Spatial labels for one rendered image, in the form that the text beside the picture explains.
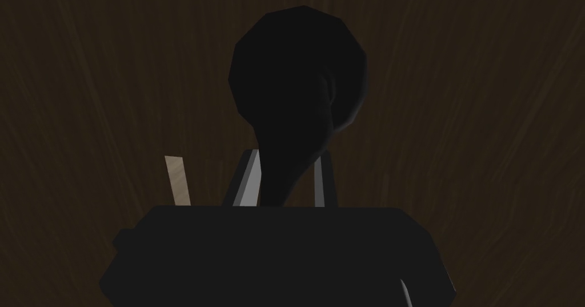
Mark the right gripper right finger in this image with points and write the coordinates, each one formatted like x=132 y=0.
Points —
x=322 y=183

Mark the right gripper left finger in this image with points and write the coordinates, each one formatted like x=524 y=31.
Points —
x=247 y=186

